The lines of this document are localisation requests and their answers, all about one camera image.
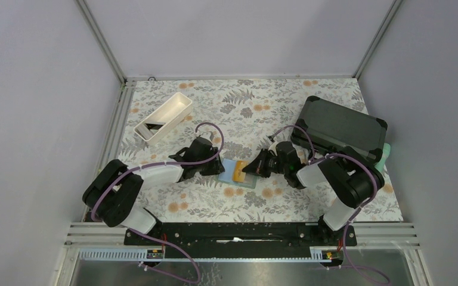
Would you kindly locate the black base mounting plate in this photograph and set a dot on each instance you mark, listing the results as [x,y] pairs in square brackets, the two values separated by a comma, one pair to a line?
[283,240]

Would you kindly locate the green card holder wallet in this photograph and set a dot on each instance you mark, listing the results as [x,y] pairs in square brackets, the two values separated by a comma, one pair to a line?
[226,176]

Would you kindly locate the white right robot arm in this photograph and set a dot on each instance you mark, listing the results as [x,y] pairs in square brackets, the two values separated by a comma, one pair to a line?
[354,179]

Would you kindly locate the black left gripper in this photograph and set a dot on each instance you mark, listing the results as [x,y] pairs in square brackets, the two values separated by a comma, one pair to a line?
[216,168]

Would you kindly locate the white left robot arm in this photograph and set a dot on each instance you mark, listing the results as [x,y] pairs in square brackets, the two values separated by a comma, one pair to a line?
[113,193]

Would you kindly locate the white rectangular plastic tray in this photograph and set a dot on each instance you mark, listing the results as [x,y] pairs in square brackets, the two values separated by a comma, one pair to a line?
[169,114]

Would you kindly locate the floral patterned table mat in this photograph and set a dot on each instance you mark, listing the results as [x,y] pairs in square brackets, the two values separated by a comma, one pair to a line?
[241,114]

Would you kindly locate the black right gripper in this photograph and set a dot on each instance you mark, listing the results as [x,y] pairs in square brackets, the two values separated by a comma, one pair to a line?
[258,166]

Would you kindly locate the mint green cylindrical object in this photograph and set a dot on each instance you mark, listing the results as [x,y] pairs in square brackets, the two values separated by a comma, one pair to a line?
[380,165]

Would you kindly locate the black hard carrying case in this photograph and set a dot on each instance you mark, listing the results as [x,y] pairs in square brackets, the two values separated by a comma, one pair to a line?
[331,127]

